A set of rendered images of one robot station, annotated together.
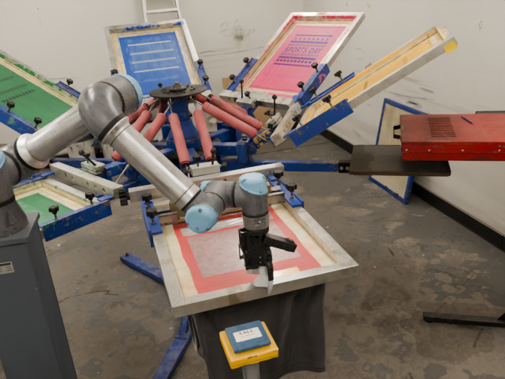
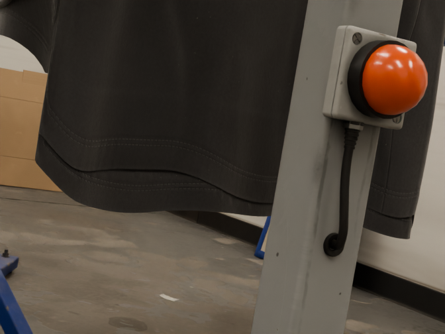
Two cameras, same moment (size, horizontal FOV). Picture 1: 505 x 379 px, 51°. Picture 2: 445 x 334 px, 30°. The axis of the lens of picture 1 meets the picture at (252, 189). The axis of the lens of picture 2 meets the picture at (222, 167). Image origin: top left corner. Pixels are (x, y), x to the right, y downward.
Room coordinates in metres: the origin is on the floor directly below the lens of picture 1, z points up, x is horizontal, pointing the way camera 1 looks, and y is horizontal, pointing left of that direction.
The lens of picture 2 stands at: (0.71, 0.23, 0.61)
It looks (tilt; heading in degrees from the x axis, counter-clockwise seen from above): 3 degrees down; 344
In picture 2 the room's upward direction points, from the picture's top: 10 degrees clockwise
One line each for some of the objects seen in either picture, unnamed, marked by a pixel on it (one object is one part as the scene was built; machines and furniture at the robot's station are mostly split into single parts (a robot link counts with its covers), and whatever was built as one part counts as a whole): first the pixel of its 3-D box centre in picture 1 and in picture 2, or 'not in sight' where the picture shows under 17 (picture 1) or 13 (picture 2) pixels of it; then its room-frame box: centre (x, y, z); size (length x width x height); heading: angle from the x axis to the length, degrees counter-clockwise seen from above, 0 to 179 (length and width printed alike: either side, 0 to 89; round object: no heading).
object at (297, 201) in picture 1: (285, 196); not in sight; (2.03, -0.13, 0.98); 0.30 x 0.05 x 0.07; 15
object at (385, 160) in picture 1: (309, 164); not in sight; (2.58, -0.30, 0.91); 1.34 x 0.40 x 0.08; 75
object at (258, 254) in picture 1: (255, 245); not in sight; (1.36, 0.00, 1.12); 0.09 x 0.08 x 0.12; 105
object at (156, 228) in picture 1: (152, 221); not in sight; (1.89, 0.40, 0.98); 0.30 x 0.05 x 0.07; 15
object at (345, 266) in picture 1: (236, 234); not in sight; (1.73, 0.07, 0.97); 0.79 x 0.58 x 0.04; 15
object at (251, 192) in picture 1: (252, 194); not in sight; (1.37, 0.00, 1.28); 0.09 x 0.08 x 0.11; 74
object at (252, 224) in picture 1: (256, 219); not in sight; (1.36, 0.00, 1.20); 0.08 x 0.08 x 0.05
